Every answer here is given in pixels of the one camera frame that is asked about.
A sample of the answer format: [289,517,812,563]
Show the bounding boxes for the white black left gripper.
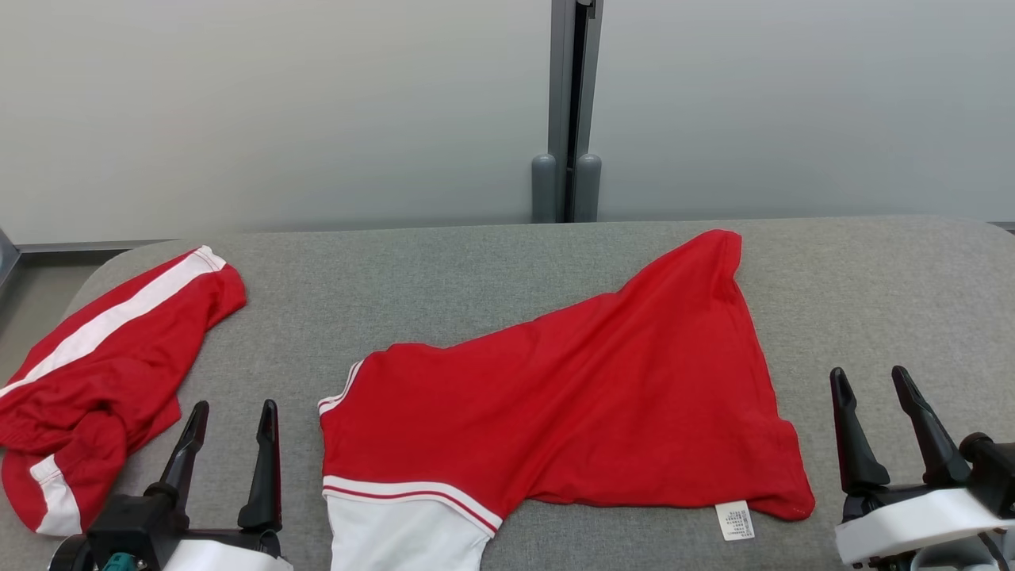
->
[145,399,294,571]

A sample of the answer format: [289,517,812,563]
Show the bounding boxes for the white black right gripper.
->
[829,366,1015,565]

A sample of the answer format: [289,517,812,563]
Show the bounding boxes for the red shorts with white stripe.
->
[0,245,247,537]

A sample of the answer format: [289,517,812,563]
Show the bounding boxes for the red shirt with white sleeves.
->
[317,229,816,571]

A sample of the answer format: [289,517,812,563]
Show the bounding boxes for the grey floor rail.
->
[16,240,179,255]

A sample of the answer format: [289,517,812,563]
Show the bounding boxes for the grey cylindrical post foot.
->
[531,154,559,224]
[573,154,603,223]

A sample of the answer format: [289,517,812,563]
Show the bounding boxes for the grey vertical partition post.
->
[549,0,605,223]

